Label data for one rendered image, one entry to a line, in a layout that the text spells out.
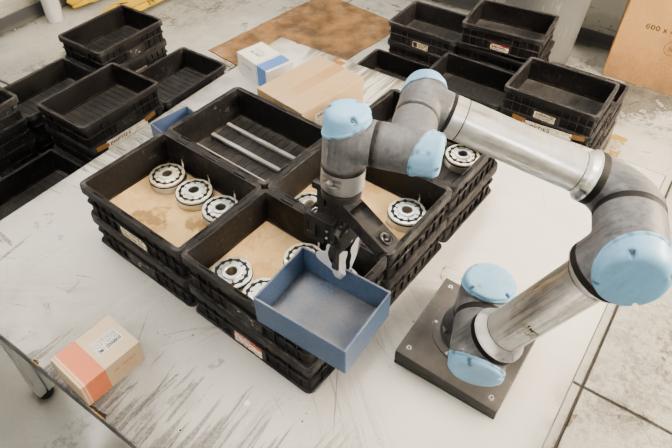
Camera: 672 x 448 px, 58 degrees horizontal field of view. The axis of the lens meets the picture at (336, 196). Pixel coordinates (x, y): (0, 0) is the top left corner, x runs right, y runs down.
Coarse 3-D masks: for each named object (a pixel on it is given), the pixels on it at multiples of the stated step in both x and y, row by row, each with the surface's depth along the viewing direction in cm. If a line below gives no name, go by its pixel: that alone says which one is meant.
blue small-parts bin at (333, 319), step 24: (288, 264) 116; (312, 264) 120; (264, 288) 111; (288, 288) 119; (312, 288) 119; (336, 288) 119; (360, 288) 115; (264, 312) 110; (288, 312) 115; (312, 312) 115; (336, 312) 115; (360, 312) 115; (384, 312) 112; (288, 336) 111; (312, 336) 105; (336, 336) 111; (360, 336) 105; (336, 360) 105
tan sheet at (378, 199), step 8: (368, 184) 177; (304, 192) 174; (368, 192) 174; (376, 192) 174; (384, 192) 174; (368, 200) 172; (376, 200) 172; (384, 200) 172; (392, 200) 172; (376, 208) 169; (384, 208) 169; (384, 216) 167; (392, 232) 163; (400, 232) 163
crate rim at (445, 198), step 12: (312, 156) 171; (288, 168) 166; (276, 180) 163; (432, 180) 163; (276, 192) 159; (300, 204) 156; (444, 204) 159; (432, 216) 155; (420, 228) 152; (408, 240) 148; (396, 252) 145
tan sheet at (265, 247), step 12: (264, 228) 164; (276, 228) 164; (252, 240) 161; (264, 240) 161; (276, 240) 161; (288, 240) 161; (228, 252) 158; (240, 252) 158; (252, 252) 158; (264, 252) 158; (276, 252) 158; (252, 264) 155; (264, 264) 155; (276, 264) 155; (264, 276) 152
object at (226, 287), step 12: (264, 192) 159; (288, 204) 156; (228, 216) 153; (216, 228) 150; (204, 240) 148; (372, 252) 144; (192, 264) 142; (384, 264) 142; (204, 276) 141; (216, 276) 139; (372, 276) 139; (228, 288) 137; (240, 300) 135; (252, 300) 134
